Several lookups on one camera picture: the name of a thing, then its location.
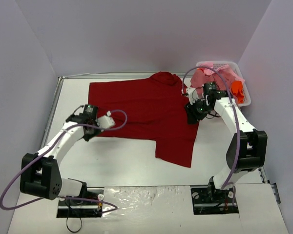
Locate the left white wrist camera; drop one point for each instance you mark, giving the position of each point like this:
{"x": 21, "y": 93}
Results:
{"x": 106, "y": 121}

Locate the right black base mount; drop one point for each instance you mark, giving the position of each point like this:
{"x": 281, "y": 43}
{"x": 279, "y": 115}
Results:
{"x": 221, "y": 203}

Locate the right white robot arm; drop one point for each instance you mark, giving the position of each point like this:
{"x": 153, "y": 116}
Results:
{"x": 247, "y": 149}

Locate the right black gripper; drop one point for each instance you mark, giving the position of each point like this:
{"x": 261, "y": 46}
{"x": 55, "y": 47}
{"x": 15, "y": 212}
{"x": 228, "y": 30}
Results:
{"x": 192, "y": 114}

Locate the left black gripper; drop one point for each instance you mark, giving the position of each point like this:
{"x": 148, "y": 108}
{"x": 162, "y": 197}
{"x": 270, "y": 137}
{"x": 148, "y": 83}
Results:
{"x": 88, "y": 133}

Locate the dark red t-shirt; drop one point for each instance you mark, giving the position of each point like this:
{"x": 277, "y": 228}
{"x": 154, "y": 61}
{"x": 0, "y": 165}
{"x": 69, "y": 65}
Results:
{"x": 153, "y": 109}

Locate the white plastic basket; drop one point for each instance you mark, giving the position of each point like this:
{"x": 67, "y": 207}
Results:
{"x": 235, "y": 68}

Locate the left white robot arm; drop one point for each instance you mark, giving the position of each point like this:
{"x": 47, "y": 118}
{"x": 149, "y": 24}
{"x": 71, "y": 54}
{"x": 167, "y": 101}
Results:
{"x": 40, "y": 174}

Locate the pink t-shirt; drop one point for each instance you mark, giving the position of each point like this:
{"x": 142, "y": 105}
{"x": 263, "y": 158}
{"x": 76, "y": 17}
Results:
{"x": 205, "y": 75}

